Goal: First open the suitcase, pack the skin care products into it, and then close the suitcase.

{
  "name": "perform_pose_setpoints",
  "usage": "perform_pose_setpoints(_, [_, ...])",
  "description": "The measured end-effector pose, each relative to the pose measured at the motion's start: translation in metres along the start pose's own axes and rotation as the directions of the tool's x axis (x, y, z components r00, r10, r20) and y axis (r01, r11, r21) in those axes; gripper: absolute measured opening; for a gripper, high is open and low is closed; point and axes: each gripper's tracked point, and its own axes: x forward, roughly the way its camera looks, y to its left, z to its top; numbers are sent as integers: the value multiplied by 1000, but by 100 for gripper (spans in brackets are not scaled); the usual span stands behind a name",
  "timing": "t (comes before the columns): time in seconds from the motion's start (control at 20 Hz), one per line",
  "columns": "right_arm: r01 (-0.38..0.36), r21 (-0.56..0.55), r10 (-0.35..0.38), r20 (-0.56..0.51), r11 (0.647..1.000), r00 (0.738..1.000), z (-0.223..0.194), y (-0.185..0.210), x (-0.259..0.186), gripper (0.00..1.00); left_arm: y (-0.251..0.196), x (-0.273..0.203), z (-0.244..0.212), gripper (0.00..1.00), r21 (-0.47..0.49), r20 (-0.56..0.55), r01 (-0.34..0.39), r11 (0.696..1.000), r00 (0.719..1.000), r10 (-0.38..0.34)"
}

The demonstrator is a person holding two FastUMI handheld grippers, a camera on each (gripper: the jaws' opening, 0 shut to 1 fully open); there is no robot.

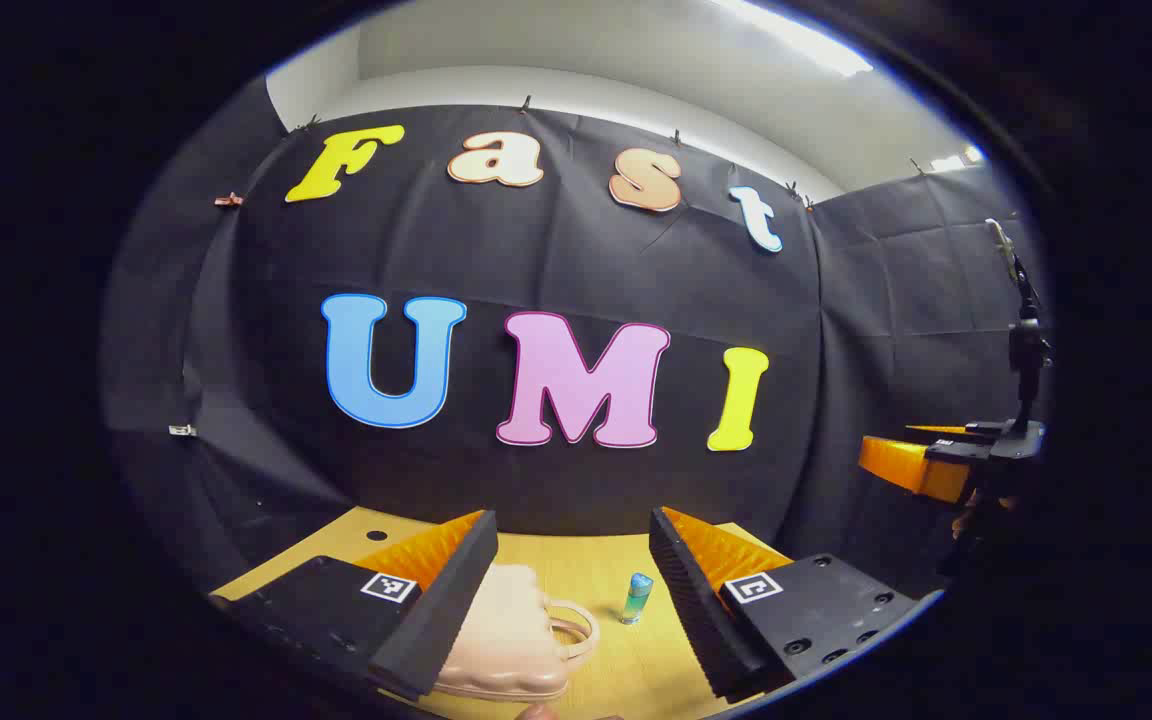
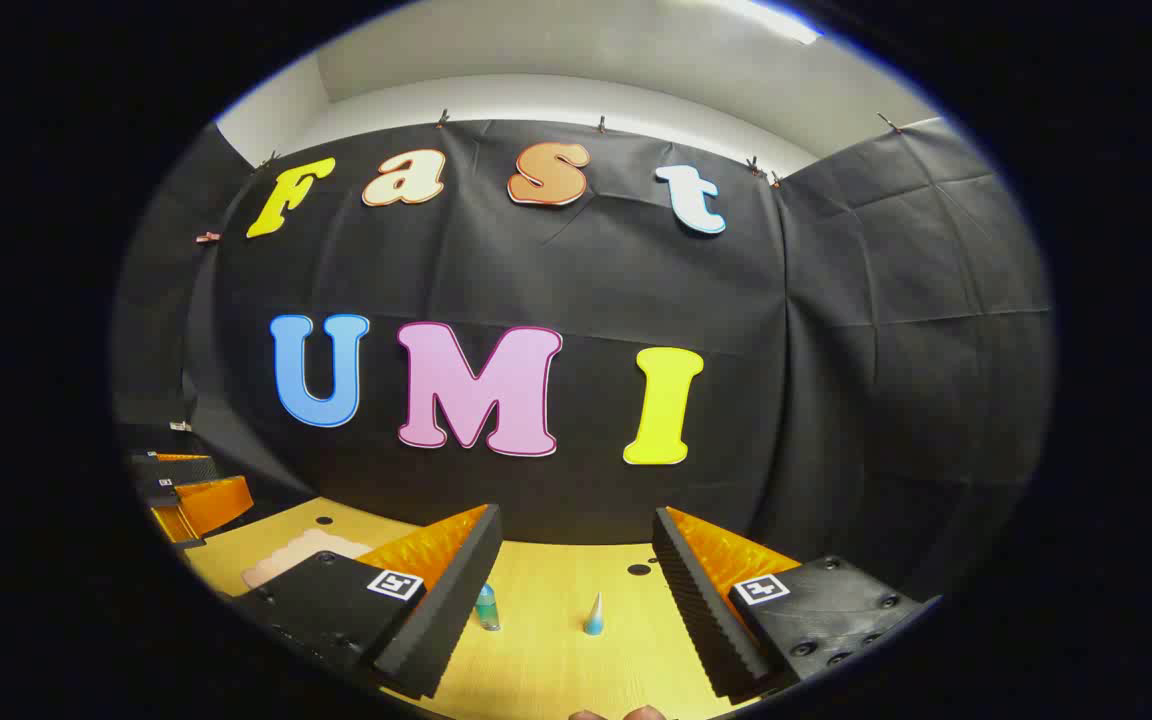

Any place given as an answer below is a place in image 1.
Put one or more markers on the copper cloth clip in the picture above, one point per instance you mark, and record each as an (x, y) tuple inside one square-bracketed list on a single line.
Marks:
[(229, 200)]

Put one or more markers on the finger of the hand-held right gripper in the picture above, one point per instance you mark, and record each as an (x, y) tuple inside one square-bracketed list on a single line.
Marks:
[(946, 430), (911, 468)]

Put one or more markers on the black backdrop cloth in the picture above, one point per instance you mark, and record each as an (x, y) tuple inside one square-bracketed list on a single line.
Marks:
[(536, 250)]

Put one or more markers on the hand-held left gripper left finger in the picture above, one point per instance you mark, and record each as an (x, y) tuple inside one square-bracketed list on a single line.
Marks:
[(446, 610)]

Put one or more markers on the blue skin care bottle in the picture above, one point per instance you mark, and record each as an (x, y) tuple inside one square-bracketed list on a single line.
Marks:
[(636, 600)]

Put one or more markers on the silver cloth clip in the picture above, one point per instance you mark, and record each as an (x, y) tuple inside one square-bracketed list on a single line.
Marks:
[(181, 430)]

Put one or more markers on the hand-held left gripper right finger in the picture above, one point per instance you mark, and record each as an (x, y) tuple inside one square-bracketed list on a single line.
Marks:
[(691, 610)]

